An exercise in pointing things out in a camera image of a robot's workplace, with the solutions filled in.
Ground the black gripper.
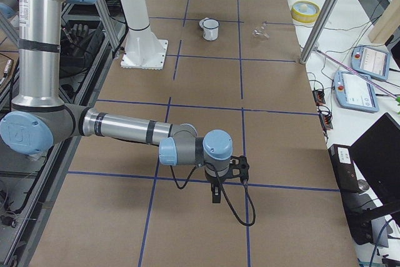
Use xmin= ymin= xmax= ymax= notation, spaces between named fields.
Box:
xmin=204 ymin=165 xmax=226 ymax=203

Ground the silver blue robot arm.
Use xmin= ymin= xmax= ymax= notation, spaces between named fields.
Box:
xmin=1 ymin=0 xmax=235 ymax=203

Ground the white enamel cup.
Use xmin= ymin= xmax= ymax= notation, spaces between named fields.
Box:
xmin=199 ymin=18 xmax=219 ymax=41

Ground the brown paper table cover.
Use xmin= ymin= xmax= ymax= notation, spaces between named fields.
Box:
xmin=29 ymin=0 xmax=360 ymax=267

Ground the yellow tape roll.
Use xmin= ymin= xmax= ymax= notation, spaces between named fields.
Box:
xmin=291 ymin=0 xmax=320 ymax=24

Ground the near orange black adapter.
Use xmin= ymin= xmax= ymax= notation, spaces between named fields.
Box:
xmin=319 ymin=113 xmax=333 ymax=131

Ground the orange black adapter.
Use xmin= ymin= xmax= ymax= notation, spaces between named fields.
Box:
xmin=319 ymin=113 xmax=333 ymax=131
xmin=312 ymin=89 xmax=326 ymax=106

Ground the far orange black adapter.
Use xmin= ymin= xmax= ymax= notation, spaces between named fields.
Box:
xmin=312 ymin=89 xmax=326 ymax=106

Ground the black box device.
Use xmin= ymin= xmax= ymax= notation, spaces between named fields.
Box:
xmin=329 ymin=144 xmax=389 ymax=248

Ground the wooden board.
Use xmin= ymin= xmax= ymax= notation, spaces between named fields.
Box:
xmin=368 ymin=0 xmax=399 ymax=44

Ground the near teach pendant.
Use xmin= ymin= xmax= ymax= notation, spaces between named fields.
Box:
xmin=334 ymin=71 xmax=379 ymax=113

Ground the teach pendant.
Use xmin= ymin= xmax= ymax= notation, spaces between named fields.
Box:
xmin=334 ymin=71 xmax=379 ymax=113
xmin=351 ymin=46 xmax=391 ymax=81

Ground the black laptop computer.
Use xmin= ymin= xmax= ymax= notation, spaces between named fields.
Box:
xmin=350 ymin=113 xmax=399 ymax=204

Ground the far teach pendant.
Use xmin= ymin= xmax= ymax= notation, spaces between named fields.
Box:
xmin=351 ymin=46 xmax=391 ymax=81

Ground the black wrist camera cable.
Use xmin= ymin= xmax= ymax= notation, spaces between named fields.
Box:
xmin=170 ymin=160 xmax=256 ymax=227

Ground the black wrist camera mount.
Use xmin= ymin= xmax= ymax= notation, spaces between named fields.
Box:
xmin=226 ymin=155 xmax=249 ymax=184

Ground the white pedestal column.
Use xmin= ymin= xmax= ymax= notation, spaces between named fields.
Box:
xmin=121 ymin=0 xmax=168 ymax=70

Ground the aluminium frame post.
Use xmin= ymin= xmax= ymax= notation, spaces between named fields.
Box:
xmin=299 ymin=0 xmax=338 ymax=64

